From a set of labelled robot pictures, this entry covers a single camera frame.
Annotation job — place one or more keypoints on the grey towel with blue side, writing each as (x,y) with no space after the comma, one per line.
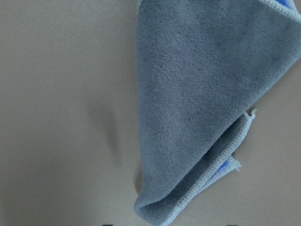
(200,66)

